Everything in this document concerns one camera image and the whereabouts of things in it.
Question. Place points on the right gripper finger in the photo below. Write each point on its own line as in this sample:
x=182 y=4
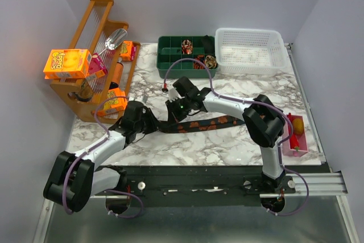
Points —
x=171 y=105
x=173 y=124

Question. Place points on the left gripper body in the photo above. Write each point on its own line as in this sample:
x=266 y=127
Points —
x=149 y=124

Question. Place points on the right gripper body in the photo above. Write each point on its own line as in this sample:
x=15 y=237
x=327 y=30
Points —
x=182 y=107

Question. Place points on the black orange floral tie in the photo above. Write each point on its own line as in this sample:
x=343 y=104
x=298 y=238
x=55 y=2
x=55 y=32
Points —
x=209 y=124

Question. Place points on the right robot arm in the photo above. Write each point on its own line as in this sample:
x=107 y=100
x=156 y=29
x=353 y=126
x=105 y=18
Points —
x=265 y=123

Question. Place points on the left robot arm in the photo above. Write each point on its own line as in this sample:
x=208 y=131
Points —
x=74 y=177

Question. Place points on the small orange box lower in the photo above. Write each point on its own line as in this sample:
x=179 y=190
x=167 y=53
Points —
x=117 y=102

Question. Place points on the small orange box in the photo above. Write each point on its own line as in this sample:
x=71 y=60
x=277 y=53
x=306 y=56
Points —
x=127 y=52
x=117 y=102

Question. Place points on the rolled orange black tie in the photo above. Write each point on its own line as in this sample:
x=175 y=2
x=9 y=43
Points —
x=198 y=62

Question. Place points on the rolled beige patterned tie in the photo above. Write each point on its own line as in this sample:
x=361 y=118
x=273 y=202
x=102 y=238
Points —
x=210 y=62

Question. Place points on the wooden rack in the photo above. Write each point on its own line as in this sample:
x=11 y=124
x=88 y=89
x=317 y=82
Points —
x=94 y=27

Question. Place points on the green divided organizer tray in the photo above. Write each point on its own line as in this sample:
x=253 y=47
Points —
x=173 y=64

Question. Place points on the orange bottle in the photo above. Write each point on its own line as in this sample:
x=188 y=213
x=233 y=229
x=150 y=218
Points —
x=116 y=78

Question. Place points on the rolled red patterned tie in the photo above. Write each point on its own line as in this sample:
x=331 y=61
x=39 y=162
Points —
x=187 y=47

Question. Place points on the small orange box upper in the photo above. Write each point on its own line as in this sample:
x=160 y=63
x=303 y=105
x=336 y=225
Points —
x=127 y=52

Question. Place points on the tin can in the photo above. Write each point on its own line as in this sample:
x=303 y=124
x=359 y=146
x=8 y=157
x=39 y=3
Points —
x=86 y=92

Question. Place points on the white plastic basket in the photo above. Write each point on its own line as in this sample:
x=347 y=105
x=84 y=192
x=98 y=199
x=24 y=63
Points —
x=250 y=51

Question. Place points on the pink small box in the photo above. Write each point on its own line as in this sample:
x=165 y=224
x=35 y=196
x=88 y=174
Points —
x=97 y=68

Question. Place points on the metal scoop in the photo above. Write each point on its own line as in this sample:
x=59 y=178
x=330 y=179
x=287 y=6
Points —
x=115 y=39

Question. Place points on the orange snack box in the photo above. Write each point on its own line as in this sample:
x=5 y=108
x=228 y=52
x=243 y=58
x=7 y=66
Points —
x=67 y=64

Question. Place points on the orange fruit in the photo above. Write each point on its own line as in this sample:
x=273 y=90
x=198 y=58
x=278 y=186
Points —
x=298 y=126

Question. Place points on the red chili pepper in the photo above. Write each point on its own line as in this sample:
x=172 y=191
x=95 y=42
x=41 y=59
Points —
x=293 y=142

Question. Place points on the pink tray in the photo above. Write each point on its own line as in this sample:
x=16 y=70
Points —
x=287 y=151

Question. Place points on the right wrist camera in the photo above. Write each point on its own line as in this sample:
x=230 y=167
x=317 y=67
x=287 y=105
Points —
x=173 y=95

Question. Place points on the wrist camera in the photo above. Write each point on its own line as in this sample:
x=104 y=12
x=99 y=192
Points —
x=173 y=95
x=145 y=99

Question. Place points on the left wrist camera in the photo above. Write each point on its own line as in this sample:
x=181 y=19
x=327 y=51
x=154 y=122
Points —
x=145 y=99

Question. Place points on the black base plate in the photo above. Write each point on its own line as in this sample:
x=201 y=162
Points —
x=203 y=199

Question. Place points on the aluminium rail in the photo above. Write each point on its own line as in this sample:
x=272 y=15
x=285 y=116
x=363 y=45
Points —
x=323 y=184

